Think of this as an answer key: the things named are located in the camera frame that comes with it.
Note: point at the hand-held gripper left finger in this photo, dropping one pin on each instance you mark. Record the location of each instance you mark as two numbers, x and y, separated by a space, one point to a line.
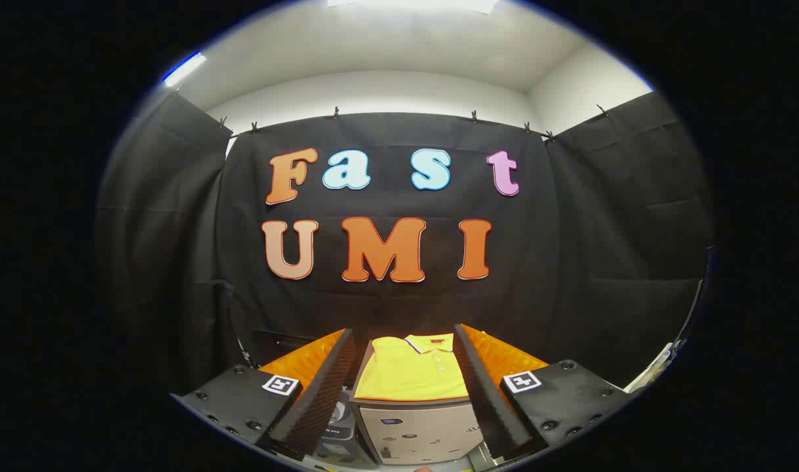
327 387

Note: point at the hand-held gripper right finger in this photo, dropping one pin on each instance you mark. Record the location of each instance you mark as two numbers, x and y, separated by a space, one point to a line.
481 387

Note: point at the dark grey washing machine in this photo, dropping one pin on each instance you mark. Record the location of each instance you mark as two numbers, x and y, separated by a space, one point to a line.
337 434

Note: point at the yellow polo shirt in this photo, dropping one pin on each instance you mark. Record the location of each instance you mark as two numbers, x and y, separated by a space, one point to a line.
406 377

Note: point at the beige cabinet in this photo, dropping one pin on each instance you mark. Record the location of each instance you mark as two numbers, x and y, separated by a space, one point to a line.
419 426

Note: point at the white paper sheets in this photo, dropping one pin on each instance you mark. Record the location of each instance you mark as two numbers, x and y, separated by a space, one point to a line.
655 367

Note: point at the row of black cloth clips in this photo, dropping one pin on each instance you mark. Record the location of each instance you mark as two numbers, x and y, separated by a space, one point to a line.
335 114

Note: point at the ceiling light tube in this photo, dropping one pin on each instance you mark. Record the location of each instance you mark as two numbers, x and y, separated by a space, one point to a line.
184 69

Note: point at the ceiling light panel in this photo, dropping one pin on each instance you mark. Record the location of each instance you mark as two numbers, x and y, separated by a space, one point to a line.
412 3

